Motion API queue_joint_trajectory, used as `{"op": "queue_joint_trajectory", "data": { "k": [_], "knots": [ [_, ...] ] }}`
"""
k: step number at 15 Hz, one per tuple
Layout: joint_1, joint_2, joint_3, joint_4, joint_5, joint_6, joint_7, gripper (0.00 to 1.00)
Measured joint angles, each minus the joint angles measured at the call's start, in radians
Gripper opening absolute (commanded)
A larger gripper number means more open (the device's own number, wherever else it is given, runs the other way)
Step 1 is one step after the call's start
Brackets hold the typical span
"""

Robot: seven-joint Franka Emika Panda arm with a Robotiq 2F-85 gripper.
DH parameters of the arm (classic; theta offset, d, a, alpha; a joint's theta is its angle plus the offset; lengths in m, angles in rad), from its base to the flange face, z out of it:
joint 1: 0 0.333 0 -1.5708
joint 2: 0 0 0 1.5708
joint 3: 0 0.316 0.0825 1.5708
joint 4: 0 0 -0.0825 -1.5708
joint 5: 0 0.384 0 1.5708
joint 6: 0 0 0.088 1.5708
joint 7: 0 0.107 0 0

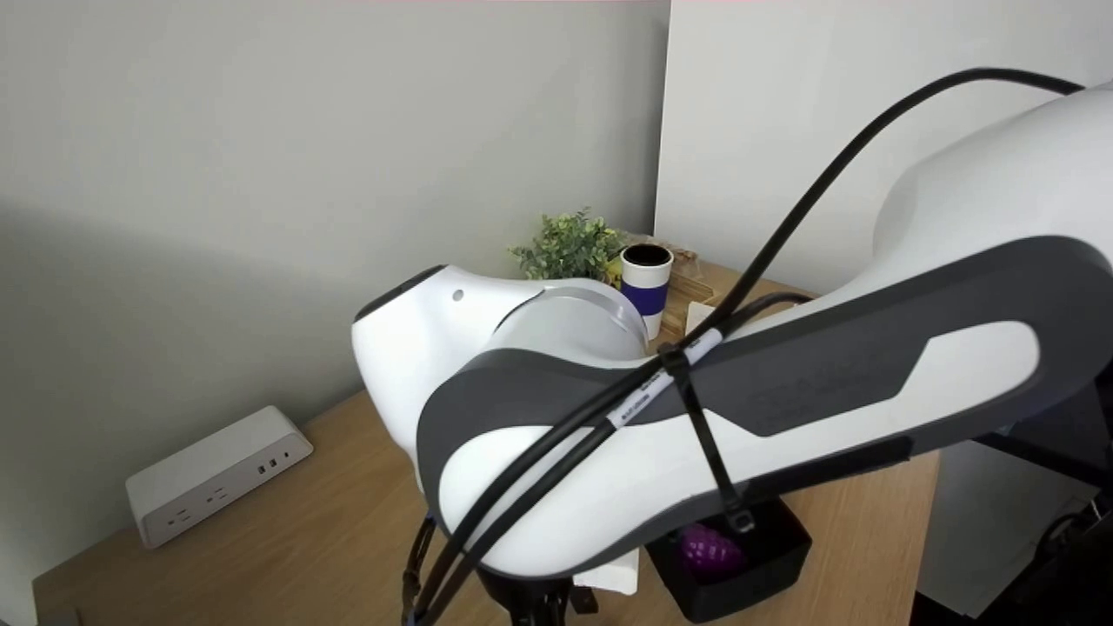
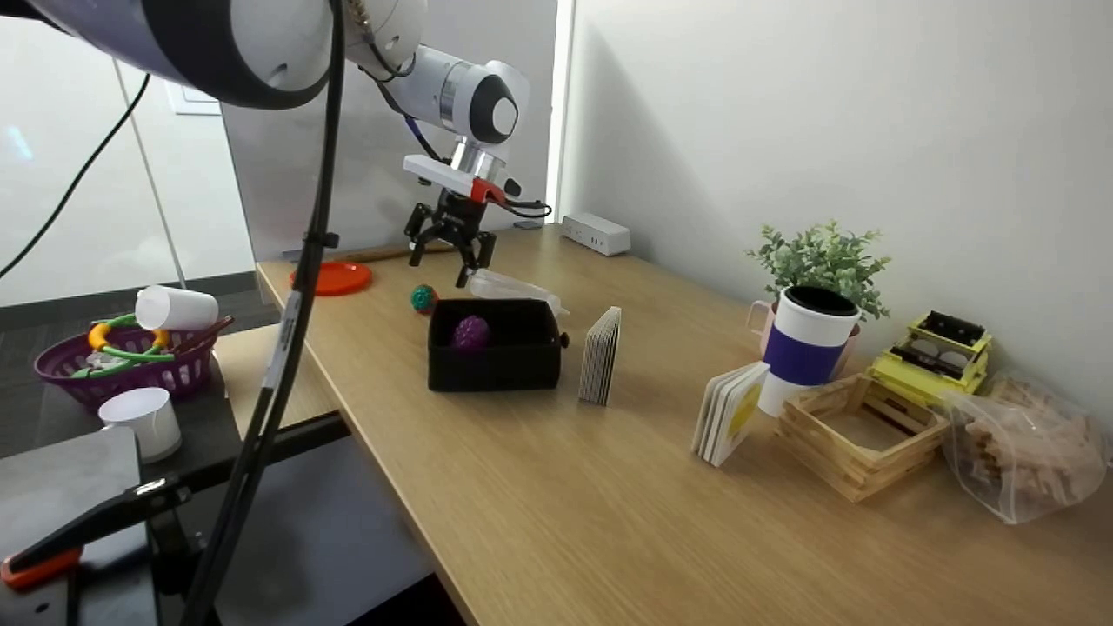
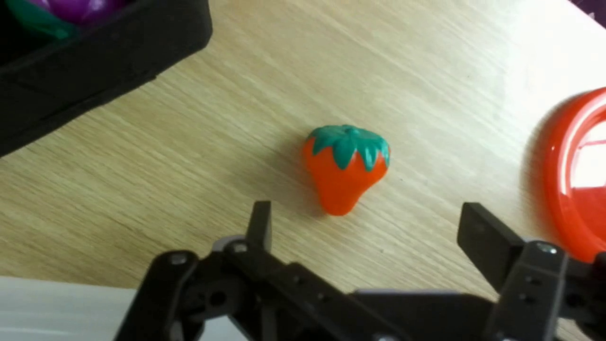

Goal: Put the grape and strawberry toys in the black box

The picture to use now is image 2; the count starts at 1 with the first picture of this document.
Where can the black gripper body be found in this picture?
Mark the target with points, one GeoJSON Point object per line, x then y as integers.
{"type": "Point", "coordinates": [459, 214]}

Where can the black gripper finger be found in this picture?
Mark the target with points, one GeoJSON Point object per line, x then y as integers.
{"type": "Point", "coordinates": [420, 230]}
{"type": "Point", "coordinates": [476, 260]}

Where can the purple grape toy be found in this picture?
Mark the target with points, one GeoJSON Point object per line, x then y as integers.
{"type": "Point", "coordinates": [472, 335]}

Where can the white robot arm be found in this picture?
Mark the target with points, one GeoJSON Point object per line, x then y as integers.
{"type": "Point", "coordinates": [231, 37]}

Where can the black fabric box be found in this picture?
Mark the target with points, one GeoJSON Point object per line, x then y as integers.
{"type": "Point", "coordinates": [489, 365]}

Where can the white power socket box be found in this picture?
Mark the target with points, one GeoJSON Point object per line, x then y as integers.
{"type": "Point", "coordinates": [597, 236]}

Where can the long wooden stick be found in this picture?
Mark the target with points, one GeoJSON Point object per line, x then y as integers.
{"type": "Point", "coordinates": [377, 251]}

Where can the orange plastic plate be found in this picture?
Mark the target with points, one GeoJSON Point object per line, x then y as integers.
{"type": "Point", "coordinates": [348, 280]}

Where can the grey sponge block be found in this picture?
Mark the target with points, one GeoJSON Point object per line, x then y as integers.
{"type": "Point", "coordinates": [600, 355]}

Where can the brown cardboard sheet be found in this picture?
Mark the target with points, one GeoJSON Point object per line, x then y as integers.
{"type": "Point", "coordinates": [315, 384]}

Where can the stack of white cards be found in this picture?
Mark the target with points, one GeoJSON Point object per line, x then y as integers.
{"type": "Point", "coordinates": [728, 414]}

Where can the yellow green toy rings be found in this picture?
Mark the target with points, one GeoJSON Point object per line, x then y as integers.
{"type": "Point", "coordinates": [117, 354]}

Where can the purple plastic basket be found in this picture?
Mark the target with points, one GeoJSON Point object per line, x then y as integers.
{"type": "Point", "coordinates": [126, 379]}

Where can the white mug blue band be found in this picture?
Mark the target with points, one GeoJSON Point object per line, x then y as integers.
{"type": "Point", "coordinates": [802, 354]}

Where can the small green artificial plant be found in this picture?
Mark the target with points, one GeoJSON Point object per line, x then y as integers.
{"type": "Point", "coordinates": [823, 265]}

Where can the wooden stick tray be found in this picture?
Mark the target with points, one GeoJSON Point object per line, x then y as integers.
{"type": "Point", "coordinates": [847, 474]}

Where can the grey flat pad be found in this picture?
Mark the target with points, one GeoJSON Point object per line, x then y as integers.
{"type": "Point", "coordinates": [65, 488]}

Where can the yellow black toy block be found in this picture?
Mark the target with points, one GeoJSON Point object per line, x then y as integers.
{"type": "Point", "coordinates": [934, 354]}

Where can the plastic bag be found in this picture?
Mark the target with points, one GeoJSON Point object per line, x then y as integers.
{"type": "Point", "coordinates": [1026, 457]}

